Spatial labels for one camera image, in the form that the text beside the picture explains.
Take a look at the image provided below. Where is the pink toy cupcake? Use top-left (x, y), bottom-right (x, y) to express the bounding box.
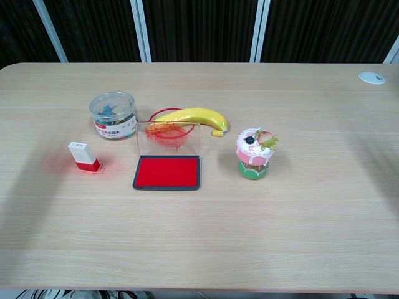
top-left (236, 126), bottom-right (280, 181)

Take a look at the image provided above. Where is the clear jar of binder clips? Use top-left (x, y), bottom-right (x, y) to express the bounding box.
top-left (89, 90), bottom-right (139, 141)

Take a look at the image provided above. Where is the red white stamp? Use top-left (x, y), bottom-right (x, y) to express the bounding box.
top-left (67, 141), bottom-right (101, 173)

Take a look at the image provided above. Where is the red ink pad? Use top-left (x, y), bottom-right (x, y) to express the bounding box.
top-left (132, 120), bottom-right (204, 191)

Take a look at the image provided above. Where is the white table cable grommet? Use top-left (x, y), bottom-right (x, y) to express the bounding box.
top-left (357, 71), bottom-right (387, 85)

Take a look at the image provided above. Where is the white partition post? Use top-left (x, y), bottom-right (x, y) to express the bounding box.
top-left (382, 39), bottom-right (399, 65)
top-left (130, 0), bottom-right (153, 63)
top-left (248, 0), bottom-right (271, 63)
top-left (32, 0), bottom-right (69, 63)

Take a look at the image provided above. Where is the thin red ring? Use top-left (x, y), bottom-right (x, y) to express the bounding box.
top-left (148, 107), bottom-right (191, 140)

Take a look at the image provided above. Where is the yellow toy banana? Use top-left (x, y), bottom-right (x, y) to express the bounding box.
top-left (155, 107), bottom-right (231, 138)

